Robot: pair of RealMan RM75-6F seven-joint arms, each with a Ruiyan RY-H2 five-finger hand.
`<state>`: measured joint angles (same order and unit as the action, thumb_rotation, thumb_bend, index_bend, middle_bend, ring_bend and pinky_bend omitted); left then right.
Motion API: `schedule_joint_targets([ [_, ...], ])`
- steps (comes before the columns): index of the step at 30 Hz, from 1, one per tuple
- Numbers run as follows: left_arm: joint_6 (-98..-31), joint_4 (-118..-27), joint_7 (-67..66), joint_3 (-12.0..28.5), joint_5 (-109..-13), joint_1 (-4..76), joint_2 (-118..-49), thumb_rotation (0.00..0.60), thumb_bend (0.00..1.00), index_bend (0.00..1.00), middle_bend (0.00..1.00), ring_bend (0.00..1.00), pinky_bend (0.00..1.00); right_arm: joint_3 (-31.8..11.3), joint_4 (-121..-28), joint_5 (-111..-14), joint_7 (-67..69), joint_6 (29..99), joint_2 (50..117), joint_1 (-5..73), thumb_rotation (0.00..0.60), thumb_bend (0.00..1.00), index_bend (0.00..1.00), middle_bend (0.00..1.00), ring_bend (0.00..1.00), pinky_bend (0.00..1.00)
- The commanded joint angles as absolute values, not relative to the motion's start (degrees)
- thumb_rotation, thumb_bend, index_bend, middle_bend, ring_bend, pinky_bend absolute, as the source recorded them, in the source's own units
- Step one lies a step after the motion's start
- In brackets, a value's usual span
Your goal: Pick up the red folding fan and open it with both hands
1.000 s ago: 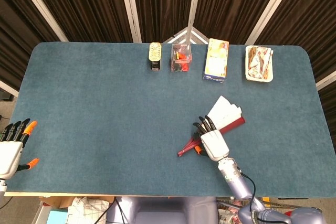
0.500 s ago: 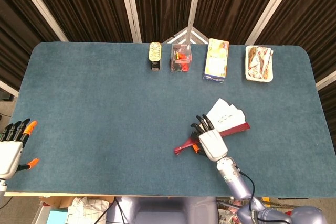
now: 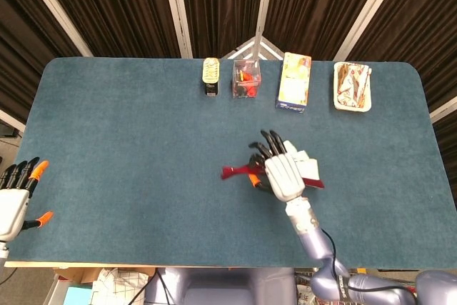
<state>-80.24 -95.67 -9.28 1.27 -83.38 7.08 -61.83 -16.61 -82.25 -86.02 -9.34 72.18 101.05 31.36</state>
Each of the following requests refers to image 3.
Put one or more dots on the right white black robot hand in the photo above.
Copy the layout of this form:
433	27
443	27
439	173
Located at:
285	176

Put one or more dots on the blue and yellow tissue box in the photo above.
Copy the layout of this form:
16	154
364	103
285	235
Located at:
292	87

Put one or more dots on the white screen frame post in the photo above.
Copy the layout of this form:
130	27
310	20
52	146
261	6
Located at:
53	8
264	5
371	8
176	8

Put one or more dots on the dark brown pleated curtain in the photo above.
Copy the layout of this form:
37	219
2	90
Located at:
125	5

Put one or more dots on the red and orange toy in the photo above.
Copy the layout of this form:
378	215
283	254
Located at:
250	87

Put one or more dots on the crumpled red-white snack wrappers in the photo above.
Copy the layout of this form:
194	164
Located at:
351	83

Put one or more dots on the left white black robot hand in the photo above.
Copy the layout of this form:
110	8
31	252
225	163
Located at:
12	208

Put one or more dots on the right lavender robot arm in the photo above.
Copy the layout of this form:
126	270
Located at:
314	240

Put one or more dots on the yellow small package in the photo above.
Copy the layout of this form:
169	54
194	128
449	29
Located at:
210	73

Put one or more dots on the clear plastic display box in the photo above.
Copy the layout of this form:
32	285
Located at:
246	65

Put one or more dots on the white checked cloth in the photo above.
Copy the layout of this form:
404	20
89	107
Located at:
118	287

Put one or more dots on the white triangular frame base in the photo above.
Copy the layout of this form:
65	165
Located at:
266	48

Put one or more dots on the red-ribbed white paper folding fan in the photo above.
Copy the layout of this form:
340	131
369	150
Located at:
235	171

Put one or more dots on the lavender robot torso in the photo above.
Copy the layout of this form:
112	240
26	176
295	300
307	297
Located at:
221	287

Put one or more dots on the beige plastic tray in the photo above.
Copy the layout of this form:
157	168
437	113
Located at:
352	108

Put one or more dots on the blue felt table cover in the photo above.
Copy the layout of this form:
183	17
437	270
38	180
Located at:
143	158

